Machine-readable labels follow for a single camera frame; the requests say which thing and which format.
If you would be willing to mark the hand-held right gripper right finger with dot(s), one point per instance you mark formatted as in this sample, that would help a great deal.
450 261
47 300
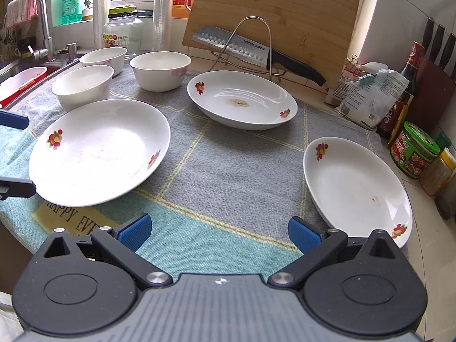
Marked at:
302 237

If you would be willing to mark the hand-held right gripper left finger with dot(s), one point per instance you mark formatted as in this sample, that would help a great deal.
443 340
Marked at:
135 231

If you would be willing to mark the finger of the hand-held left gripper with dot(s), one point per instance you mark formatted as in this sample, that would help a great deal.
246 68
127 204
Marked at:
17 188
14 119

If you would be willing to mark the white floral plate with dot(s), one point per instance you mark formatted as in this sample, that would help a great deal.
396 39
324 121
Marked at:
356 188
242 96
96 156

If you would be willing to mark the white ceramic bowl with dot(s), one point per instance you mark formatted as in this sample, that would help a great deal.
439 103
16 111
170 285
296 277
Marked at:
82 82
160 64
103 57

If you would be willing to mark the red and white container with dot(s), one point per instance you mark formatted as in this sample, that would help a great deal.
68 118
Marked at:
21 82

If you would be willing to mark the steel sink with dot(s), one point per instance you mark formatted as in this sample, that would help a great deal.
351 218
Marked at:
14 65

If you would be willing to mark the small metal sink fitting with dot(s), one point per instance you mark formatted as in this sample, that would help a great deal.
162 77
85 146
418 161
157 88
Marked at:
72 50

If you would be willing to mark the metal faucet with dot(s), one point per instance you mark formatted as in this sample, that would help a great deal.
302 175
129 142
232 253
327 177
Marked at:
44 32

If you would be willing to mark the grey and teal checked cloth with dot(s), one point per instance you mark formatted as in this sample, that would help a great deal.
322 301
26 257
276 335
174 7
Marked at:
231 171

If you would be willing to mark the pink towel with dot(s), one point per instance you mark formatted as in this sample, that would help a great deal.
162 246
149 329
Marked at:
21 10

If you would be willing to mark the small potted plant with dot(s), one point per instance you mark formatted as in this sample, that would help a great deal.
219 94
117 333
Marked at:
87 12

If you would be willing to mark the person's white jacket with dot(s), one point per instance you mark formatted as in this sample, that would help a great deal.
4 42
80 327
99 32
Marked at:
7 320

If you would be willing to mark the green lidded sauce jar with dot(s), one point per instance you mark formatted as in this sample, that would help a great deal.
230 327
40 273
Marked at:
413 153

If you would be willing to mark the glass jar with green lid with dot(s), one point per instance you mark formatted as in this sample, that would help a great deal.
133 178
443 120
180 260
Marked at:
124 32

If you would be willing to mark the white roll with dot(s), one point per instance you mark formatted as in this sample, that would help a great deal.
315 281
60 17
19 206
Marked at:
100 3

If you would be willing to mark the white plastic bag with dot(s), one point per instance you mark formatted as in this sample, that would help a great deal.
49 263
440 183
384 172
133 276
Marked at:
370 103

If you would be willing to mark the yellow lidded jar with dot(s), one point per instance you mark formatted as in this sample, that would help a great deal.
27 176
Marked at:
438 171

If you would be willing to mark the dark glass jar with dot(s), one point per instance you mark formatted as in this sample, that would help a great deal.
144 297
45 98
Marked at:
449 199

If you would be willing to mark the clipped paper bag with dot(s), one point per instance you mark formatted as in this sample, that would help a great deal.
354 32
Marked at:
342 82

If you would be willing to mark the clear plastic wrap roll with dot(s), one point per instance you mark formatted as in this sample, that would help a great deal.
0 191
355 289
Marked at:
162 10

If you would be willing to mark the dark soy sauce bottle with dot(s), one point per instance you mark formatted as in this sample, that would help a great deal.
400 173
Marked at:
409 74

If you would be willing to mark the brown knife block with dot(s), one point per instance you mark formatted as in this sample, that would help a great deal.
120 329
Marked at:
434 92

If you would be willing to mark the bamboo cutting board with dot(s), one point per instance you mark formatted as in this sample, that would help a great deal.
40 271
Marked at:
285 14

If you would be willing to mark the black slim knife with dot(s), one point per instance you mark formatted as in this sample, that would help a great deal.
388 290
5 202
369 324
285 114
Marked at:
428 35
438 42
449 51

